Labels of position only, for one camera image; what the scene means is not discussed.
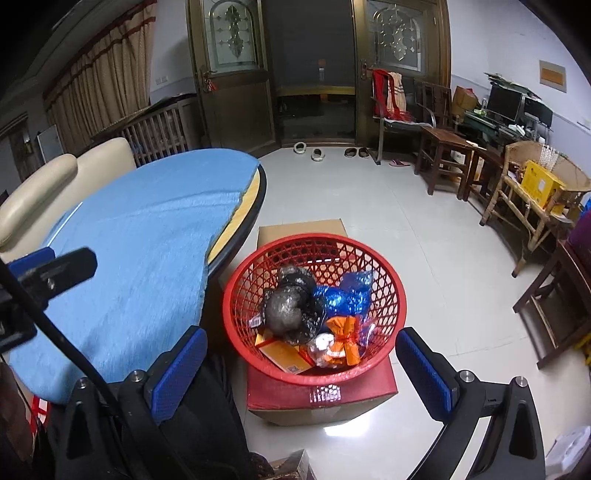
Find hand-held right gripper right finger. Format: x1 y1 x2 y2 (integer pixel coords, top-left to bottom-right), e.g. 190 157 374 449
394 327 548 480

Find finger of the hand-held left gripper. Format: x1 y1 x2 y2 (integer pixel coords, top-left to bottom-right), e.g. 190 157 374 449
8 247 57 278
16 247 99 301

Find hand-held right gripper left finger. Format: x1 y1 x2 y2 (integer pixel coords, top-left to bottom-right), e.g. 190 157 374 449
53 325 208 480

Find orange plastic bag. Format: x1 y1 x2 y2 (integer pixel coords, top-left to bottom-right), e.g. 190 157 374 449
325 316 363 366

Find small printed carton box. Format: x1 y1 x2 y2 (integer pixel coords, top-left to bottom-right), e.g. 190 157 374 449
255 332 317 374

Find red plastic mesh basket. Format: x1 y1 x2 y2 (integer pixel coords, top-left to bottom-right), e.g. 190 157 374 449
222 234 408 387

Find clear white plastic bag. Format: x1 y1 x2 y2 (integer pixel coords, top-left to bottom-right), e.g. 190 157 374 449
307 332 335 367

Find blue plastic bag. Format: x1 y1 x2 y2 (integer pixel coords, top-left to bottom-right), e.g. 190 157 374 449
311 271 375 319

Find black plastic bag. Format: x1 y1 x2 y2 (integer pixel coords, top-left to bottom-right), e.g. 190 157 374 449
263 265 326 344

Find person's dark pants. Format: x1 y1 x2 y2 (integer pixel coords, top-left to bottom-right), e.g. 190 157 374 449
175 353 278 480

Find beige leather sofa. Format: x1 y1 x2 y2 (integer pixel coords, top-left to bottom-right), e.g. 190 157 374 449
0 137 137 264

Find blue tablecloth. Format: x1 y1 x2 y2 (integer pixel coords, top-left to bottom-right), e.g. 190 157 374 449
8 148 262 407

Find white panel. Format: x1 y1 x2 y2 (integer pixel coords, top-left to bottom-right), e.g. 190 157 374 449
37 124 64 163

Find dark carved wooden chair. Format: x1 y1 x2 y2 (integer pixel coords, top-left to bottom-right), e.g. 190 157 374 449
512 240 591 370

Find wooden crib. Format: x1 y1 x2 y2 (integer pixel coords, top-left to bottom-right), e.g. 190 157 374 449
92 95 199 169

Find beige curtain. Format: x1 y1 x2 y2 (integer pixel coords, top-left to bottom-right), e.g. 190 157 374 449
44 0 158 153

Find rattan armchair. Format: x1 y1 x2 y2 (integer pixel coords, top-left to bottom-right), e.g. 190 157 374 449
480 141 591 278

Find yellow carton box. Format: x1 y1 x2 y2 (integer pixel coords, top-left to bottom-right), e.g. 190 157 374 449
521 160 566 206

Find dark wooden stool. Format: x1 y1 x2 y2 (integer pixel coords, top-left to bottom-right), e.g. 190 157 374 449
457 145 504 201

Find wooden door with red tassel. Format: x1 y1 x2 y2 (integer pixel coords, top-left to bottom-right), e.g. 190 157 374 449
187 0 278 153

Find cluttered computer desk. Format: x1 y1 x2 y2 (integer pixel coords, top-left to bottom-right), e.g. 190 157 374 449
462 111 546 148

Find small brown cardboard box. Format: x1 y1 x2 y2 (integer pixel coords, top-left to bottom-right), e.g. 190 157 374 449
451 86 478 116

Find red striped cloth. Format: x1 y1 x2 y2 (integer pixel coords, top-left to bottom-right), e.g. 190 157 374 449
372 69 414 123

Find black computer monitor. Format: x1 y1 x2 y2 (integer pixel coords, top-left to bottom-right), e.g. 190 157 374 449
487 84 525 123

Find small black monitor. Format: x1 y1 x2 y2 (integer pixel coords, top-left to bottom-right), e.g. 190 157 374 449
524 98 553 127

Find wooden door with glass pane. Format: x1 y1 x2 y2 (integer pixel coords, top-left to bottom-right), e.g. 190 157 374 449
353 0 451 144

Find metal frame chair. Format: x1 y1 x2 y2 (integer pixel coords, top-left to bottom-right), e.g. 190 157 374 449
372 69 437 164

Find orange wall panel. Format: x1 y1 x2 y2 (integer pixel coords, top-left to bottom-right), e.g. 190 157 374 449
539 60 566 93

